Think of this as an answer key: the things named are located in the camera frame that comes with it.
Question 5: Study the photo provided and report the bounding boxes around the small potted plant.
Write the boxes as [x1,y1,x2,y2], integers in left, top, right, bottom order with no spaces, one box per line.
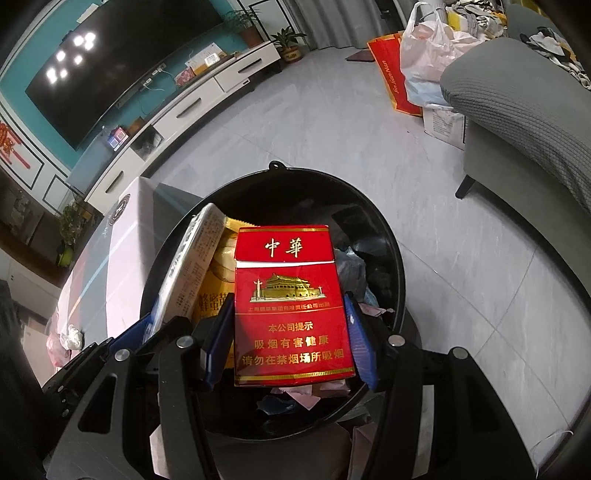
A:
[270,27,308,63]

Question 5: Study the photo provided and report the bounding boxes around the thin white cable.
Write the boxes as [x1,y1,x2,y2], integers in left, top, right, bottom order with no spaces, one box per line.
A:
[526,429,578,472]

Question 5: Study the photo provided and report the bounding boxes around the pile of patterned clothes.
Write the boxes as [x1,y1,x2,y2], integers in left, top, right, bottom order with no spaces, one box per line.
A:
[445,0,509,42]

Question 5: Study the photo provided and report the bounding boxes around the black trash bin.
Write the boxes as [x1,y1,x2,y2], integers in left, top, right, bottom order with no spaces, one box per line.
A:
[139,161,421,444]

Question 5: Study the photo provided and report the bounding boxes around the red cigarette box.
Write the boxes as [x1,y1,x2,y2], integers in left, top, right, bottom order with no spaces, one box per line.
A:
[233,224,357,387]

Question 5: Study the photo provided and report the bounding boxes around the large white plastic bag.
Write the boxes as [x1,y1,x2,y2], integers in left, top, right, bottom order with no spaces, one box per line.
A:
[399,2,481,107]

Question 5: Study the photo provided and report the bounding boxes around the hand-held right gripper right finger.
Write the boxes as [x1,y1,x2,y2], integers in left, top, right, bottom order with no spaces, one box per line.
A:
[342,292,527,480]

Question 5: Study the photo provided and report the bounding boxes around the red shopping bag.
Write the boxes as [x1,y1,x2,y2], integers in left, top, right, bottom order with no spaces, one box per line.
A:
[367,34,423,118]

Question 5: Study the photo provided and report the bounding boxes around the pink paper scraps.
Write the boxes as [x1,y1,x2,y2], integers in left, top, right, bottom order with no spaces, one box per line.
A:
[270,381,352,409]

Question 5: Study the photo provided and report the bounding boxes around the clothes on sofa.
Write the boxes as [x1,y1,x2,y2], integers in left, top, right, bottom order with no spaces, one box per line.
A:
[522,28,591,90]

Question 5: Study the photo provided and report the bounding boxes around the grey sofa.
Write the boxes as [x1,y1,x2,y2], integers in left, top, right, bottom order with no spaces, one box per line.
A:
[438,2,591,227]

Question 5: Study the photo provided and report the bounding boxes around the white and blue carton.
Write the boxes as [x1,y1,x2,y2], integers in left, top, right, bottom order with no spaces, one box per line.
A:
[152,203,227,333]

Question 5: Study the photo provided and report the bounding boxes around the yellow snack packet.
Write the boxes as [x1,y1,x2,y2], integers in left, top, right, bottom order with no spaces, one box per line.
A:
[191,217,243,324]

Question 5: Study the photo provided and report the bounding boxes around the tall potted plant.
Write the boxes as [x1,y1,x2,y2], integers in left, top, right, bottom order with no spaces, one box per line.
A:
[228,7,266,49]

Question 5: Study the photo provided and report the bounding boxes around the large black television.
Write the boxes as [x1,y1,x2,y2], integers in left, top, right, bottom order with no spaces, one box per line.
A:
[25,0,241,151]

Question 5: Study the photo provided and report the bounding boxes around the yellow and white cardboard box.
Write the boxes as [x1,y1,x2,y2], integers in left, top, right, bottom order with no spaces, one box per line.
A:
[185,43,229,77]

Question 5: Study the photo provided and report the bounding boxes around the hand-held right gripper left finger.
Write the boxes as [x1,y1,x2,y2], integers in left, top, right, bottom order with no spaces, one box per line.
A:
[44,302,236,480]

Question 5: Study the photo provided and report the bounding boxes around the bushy potted plant green pot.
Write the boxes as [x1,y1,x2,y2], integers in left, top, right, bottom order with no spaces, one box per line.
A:
[55,200,93,268]

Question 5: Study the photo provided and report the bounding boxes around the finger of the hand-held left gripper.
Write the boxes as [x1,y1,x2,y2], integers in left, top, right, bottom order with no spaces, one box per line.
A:
[143,316,197,344]
[108,313,160,356]

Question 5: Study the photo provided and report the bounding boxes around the white crumpled tissue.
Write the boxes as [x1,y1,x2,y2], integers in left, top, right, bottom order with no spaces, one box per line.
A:
[60,324,84,352]

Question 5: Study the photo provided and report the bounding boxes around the grey plastic bag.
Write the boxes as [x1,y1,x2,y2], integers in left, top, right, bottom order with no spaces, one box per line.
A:
[332,247,370,301]

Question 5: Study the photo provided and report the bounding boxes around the red wall decoration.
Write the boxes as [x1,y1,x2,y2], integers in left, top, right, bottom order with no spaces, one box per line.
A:
[0,120,44,185]

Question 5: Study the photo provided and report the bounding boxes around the white printed cardboard box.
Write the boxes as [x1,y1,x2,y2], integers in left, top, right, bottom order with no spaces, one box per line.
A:
[422,104,469,151]

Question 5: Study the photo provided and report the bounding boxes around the white television cabinet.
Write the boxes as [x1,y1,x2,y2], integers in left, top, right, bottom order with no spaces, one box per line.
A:
[85,46,283,215]

